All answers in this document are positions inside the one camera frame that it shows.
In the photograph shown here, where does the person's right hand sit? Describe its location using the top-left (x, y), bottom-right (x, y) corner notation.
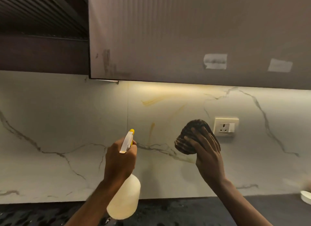
top-left (184, 126), bottom-right (226, 184)

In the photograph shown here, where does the person's left hand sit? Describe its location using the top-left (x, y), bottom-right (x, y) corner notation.
top-left (104, 137), bottom-right (138, 184)

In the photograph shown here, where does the dark brown cleaning cloth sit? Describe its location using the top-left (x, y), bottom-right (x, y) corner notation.
top-left (174, 119), bottom-right (221, 155)

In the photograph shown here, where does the white spray bottle yellow nozzle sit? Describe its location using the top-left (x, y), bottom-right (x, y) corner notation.
top-left (107, 129), bottom-right (141, 220)

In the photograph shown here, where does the person's right forearm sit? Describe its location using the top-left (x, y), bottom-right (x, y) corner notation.
top-left (211, 178), bottom-right (273, 226)

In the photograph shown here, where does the person's left forearm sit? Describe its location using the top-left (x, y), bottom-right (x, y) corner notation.
top-left (65, 180), bottom-right (124, 226)

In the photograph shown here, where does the white tape piece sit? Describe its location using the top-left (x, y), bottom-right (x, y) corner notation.
top-left (203, 54), bottom-right (228, 70)
top-left (267, 58), bottom-right (293, 73)

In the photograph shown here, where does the grey upper cabinet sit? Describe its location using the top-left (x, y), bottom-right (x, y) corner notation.
top-left (88, 0), bottom-right (311, 90)

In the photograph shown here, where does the white round container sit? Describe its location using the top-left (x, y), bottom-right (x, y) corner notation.
top-left (300, 190), bottom-right (311, 205)

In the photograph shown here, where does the dark range hood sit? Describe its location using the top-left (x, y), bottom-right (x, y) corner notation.
top-left (0, 0), bottom-right (90, 75)

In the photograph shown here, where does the white wall power socket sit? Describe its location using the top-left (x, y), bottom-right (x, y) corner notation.
top-left (213, 117), bottom-right (239, 137)

